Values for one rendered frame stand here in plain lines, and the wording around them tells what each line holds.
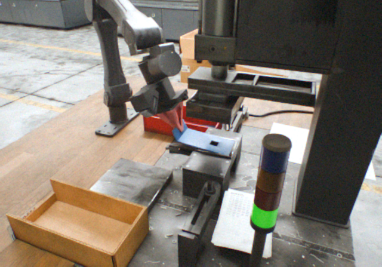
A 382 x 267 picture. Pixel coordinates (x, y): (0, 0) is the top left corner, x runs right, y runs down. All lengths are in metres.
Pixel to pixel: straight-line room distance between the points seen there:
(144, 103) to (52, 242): 0.33
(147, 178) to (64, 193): 0.19
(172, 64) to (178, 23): 5.08
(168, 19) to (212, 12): 5.23
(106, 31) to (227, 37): 0.45
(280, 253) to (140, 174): 0.38
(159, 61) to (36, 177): 0.47
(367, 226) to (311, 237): 1.47
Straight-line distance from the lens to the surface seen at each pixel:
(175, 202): 0.72
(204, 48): 0.59
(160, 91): 0.70
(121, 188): 0.74
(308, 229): 0.71
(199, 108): 0.61
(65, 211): 0.74
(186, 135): 0.76
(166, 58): 0.64
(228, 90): 0.61
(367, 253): 2.00
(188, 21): 5.62
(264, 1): 0.53
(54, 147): 0.99
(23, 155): 0.99
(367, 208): 2.28
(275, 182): 0.42
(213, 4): 0.58
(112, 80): 0.95
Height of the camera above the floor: 1.40
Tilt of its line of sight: 29 degrees down
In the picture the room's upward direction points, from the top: straight up
